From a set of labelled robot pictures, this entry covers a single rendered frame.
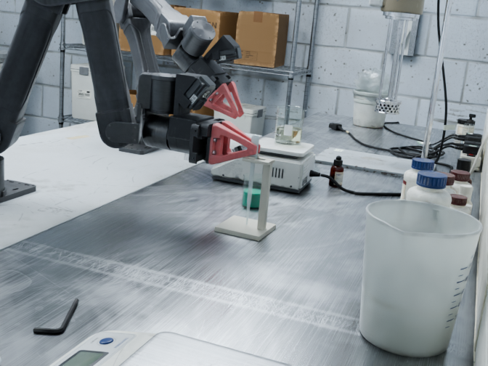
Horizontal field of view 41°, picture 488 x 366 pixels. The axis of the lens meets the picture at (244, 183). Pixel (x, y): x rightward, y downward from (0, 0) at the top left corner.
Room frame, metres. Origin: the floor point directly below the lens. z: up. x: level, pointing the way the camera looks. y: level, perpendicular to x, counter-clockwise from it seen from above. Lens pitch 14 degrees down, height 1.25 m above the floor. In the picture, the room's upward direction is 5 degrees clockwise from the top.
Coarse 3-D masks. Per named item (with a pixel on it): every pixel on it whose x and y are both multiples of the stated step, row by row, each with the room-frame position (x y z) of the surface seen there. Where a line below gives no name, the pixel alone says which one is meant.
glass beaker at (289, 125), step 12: (288, 108) 1.43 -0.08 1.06; (300, 108) 1.42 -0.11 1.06; (276, 120) 1.40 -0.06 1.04; (288, 120) 1.37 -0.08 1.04; (300, 120) 1.38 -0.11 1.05; (276, 132) 1.39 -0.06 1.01; (288, 132) 1.37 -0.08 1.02; (300, 132) 1.38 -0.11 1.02; (276, 144) 1.38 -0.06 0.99; (288, 144) 1.37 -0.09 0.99; (300, 144) 1.39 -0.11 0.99
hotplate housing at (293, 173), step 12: (264, 156) 1.34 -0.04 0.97; (276, 156) 1.34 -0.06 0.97; (288, 156) 1.34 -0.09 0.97; (312, 156) 1.40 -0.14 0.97; (216, 168) 1.36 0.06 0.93; (228, 168) 1.35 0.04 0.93; (240, 168) 1.35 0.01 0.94; (276, 168) 1.32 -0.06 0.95; (288, 168) 1.32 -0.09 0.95; (300, 168) 1.31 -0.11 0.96; (312, 168) 1.41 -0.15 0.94; (228, 180) 1.36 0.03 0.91; (240, 180) 1.35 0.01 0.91; (276, 180) 1.32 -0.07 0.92; (288, 180) 1.32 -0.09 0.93; (300, 180) 1.31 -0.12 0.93
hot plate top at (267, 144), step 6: (264, 138) 1.45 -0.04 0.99; (270, 138) 1.45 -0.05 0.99; (264, 144) 1.38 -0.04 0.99; (270, 144) 1.38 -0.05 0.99; (306, 144) 1.42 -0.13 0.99; (264, 150) 1.34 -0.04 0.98; (270, 150) 1.33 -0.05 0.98; (276, 150) 1.33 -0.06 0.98; (282, 150) 1.33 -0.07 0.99; (288, 150) 1.33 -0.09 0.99; (294, 150) 1.33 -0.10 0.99; (300, 150) 1.34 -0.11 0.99; (306, 150) 1.35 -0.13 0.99; (300, 156) 1.32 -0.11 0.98
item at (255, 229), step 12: (264, 168) 1.04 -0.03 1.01; (264, 180) 1.03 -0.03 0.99; (264, 192) 1.03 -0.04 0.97; (264, 204) 1.03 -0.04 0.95; (240, 216) 1.10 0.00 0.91; (264, 216) 1.03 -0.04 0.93; (216, 228) 1.03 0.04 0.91; (228, 228) 1.03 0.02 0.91; (240, 228) 1.03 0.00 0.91; (252, 228) 1.04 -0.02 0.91; (264, 228) 1.04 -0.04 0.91
